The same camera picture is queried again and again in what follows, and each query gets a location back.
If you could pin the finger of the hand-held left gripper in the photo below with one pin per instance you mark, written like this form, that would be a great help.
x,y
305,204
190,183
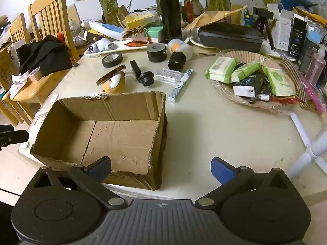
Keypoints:
x,y
15,135

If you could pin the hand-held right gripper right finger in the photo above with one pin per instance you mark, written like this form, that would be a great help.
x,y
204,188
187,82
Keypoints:
x,y
222,169

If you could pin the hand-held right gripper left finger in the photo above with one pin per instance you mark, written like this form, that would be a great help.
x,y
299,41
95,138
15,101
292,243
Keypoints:
x,y
98,169

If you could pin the black small camera mount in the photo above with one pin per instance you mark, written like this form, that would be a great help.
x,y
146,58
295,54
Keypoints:
x,y
147,79

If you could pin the black lens cylinder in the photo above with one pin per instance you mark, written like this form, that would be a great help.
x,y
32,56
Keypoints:
x,y
176,62

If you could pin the white plastic bottle orange label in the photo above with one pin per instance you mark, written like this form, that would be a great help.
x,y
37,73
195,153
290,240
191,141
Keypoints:
x,y
180,46

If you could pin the crumpled tissue pile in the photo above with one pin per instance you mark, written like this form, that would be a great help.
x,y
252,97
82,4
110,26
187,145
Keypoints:
x,y
23,77

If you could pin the brown cardboard box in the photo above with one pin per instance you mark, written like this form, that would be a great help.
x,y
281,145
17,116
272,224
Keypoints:
x,y
6,66

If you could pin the black cloth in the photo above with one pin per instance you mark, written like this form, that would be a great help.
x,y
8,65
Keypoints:
x,y
43,53

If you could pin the black and white box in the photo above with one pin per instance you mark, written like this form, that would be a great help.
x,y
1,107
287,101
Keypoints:
x,y
249,86

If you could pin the yellow round toy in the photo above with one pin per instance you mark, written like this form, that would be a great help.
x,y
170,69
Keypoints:
x,y
118,84

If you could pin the amber tape roll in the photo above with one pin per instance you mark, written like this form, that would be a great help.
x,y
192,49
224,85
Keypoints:
x,y
102,81

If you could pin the small black packet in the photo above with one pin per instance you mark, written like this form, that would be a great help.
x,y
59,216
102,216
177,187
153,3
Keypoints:
x,y
265,91

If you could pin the white pipe stand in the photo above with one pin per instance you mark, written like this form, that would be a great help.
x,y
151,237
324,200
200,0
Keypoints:
x,y
311,148

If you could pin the small black cap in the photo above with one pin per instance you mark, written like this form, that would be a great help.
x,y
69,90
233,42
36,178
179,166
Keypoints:
x,y
75,65

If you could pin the marbled pattern stick packet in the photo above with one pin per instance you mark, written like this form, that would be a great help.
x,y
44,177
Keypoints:
x,y
180,85

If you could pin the green wet wipes pack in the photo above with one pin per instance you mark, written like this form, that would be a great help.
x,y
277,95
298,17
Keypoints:
x,y
221,69
245,71

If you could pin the light green wipes pack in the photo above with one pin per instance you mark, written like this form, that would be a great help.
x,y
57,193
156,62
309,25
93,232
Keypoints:
x,y
278,80

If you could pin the black tape roll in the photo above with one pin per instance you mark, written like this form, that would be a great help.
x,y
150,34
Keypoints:
x,y
106,63

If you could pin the wooden chair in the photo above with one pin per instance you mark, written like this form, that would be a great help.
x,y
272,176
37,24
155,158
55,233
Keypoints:
x,y
18,28
48,7

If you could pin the clear plastic case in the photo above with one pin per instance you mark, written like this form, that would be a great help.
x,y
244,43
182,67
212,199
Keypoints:
x,y
167,75

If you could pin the plastic tray of snack packets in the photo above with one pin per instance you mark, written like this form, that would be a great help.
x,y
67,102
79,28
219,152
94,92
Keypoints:
x,y
245,56

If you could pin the pink pen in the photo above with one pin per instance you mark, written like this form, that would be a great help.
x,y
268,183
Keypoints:
x,y
311,94

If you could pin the striped ribbon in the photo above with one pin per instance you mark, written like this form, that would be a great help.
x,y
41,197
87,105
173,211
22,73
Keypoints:
x,y
293,76

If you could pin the white rectangular tray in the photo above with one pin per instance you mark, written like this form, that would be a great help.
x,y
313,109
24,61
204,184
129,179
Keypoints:
x,y
122,48

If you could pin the white sock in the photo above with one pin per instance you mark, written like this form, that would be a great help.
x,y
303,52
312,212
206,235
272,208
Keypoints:
x,y
102,45

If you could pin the black and yellow box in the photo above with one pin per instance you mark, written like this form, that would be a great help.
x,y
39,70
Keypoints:
x,y
94,35

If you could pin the black round cylinder device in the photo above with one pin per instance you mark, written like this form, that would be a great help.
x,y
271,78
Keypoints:
x,y
156,53

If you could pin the red packet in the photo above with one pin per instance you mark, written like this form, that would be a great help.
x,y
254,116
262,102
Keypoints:
x,y
135,44

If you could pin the black zip case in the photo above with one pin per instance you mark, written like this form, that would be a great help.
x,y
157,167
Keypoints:
x,y
230,37

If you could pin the beige cardboard panel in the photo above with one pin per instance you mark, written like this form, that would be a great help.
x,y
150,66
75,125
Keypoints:
x,y
74,15

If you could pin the pink liquid bottle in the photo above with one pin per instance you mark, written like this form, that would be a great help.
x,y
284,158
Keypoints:
x,y
316,66

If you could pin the white tube blue label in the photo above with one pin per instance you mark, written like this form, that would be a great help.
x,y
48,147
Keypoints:
x,y
107,28

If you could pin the dark grey box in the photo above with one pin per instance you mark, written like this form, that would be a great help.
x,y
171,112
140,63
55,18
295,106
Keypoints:
x,y
310,53

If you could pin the white printed box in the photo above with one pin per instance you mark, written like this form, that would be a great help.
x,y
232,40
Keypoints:
x,y
281,35

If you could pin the mint green box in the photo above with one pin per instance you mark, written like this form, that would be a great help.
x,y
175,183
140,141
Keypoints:
x,y
154,33

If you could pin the tall black box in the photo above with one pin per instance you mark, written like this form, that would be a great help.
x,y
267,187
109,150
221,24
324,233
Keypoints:
x,y
297,38

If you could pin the brown paper envelope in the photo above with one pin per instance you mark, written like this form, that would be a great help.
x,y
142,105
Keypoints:
x,y
212,17

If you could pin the yellow carton box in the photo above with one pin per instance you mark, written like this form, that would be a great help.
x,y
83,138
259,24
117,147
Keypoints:
x,y
139,19

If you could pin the black phone tripod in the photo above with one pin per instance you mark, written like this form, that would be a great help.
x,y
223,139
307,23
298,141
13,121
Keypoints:
x,y
264,12

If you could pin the snack packets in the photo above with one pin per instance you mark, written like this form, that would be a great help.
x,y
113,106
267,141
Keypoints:
x,y
193,9

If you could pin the black thermos flask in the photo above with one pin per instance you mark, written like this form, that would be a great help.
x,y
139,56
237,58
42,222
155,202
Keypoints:
x,y
170,12

